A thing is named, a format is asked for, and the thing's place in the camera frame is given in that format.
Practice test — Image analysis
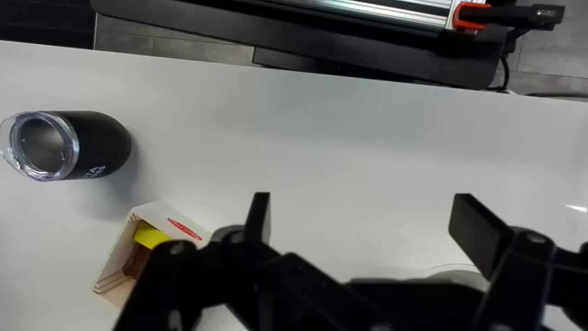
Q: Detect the black tumbler with clear lid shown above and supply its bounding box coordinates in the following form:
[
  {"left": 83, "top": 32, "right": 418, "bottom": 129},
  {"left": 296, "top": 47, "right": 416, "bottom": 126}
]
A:
[{"left": 0, "top": 109, "right": 135, "bottom": 185}]

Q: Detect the thin black cable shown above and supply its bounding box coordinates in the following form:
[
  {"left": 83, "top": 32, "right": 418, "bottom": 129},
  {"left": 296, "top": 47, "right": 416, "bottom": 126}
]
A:
[{"left": 488, "top": 54, "right": 513, "bottom": 94}]

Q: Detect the white cardboard box red mark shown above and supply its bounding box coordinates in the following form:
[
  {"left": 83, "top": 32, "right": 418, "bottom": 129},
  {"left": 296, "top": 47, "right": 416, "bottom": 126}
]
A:
[{"left": 91, "top": 201, "right": 214, "bottom": 310}]

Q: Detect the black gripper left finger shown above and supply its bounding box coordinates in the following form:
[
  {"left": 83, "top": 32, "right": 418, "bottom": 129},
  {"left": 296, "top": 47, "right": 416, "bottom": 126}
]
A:
[{"left": 210, "top": 192, "right": 291, "bottom": 273}]

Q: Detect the black clamp handle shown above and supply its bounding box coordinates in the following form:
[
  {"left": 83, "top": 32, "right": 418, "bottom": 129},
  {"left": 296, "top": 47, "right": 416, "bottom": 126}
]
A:
[{"left": 484, "top": 4, "right": 567, "bottom": 32}]

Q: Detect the silver tube with orange collar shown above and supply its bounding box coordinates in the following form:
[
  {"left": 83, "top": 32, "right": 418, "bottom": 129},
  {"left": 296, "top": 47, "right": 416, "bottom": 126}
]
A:
[{"left": 269, "top": 0, "right": 493, "bottom": 34}]

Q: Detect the black base platform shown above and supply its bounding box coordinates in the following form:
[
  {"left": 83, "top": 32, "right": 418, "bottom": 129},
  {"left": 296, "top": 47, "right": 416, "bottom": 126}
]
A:
[{"left": 91, "top": 0, "right": 511, "bottom": 91}]

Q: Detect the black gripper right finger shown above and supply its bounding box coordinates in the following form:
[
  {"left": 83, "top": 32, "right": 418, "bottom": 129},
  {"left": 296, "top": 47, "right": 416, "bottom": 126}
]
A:
[{"left": 447, "top": 194, "right": 559, "bottom": 331}]

